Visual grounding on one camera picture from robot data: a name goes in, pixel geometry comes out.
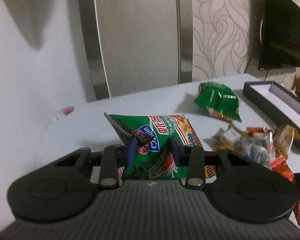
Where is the green shrimp chips bag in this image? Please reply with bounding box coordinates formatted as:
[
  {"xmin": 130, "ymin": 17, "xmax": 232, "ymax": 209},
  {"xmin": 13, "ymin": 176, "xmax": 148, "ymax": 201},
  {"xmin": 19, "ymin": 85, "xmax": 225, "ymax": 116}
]
[{"xmin": 104, "ymin": 113, "xmax": 202, "ymax": 180}]

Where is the brown white snack packet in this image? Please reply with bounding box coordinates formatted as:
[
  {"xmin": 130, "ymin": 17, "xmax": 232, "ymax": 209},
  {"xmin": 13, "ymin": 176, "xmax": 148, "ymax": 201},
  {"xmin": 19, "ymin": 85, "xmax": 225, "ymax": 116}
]
[{"xmin": 213, "ymin": 127, "xmax": 242, "ymax": 147}]

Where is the tan peanut snack packet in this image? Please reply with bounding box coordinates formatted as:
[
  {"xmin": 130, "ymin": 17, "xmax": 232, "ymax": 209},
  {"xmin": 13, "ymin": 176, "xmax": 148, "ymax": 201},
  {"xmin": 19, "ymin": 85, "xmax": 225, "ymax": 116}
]
[{"xmin": 274, "ymin": 125, "xmax": 300, "ymax": 160}]

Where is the clear dark candy bag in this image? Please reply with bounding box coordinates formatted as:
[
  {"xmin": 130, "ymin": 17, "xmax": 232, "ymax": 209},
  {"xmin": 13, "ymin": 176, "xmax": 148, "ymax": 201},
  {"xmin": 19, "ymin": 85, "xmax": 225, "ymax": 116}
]
[{"xmin": 235, "ymin": 133, "xmax": 276, "ymax": 169}]

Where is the green snack bag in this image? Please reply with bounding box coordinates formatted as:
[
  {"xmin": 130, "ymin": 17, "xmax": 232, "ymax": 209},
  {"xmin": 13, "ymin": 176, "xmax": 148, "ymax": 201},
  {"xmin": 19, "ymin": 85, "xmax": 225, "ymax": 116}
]
[{"xmin": 194, "ymin": 82, "xmax": 242, "ymax": 122}]

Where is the small pink candy wrapper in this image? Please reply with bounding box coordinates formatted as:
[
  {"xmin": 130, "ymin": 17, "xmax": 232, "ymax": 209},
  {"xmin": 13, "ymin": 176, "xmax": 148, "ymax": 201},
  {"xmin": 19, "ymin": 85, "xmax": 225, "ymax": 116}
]
[{"xmin": 52, "ymin": 107, "xmax": 74, "ymax": 122}]

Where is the black shallow box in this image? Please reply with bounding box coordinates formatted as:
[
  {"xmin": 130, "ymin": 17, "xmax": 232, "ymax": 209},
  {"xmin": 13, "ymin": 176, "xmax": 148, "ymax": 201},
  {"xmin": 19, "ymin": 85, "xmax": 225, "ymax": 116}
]
[{"xmin": 243, "ymin": 81, "xmax": 300, "ymax": 151}]

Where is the wall-mounted black television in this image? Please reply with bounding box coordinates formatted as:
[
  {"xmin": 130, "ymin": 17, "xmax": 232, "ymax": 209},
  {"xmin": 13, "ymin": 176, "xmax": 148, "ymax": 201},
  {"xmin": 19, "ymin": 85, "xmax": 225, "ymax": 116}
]
[{"xmin": 258, "ymin": 0, "xmax": 300, "ymax": 70}]

